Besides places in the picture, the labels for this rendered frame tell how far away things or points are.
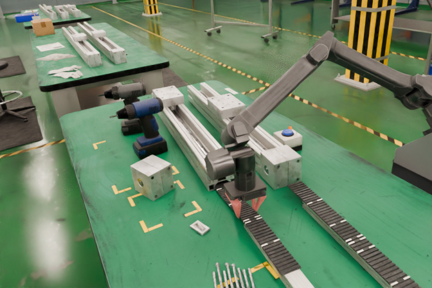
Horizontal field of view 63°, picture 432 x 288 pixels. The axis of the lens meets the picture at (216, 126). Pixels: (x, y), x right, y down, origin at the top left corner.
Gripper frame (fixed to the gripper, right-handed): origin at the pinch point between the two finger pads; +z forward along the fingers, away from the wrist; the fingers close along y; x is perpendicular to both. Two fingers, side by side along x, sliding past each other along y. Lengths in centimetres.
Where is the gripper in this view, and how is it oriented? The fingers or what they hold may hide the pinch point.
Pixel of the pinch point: (245, 212)
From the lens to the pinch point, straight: 102.4
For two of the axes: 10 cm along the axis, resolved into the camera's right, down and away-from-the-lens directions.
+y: -9.3, 2.1, -3.0
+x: 3.6, 3.8, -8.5
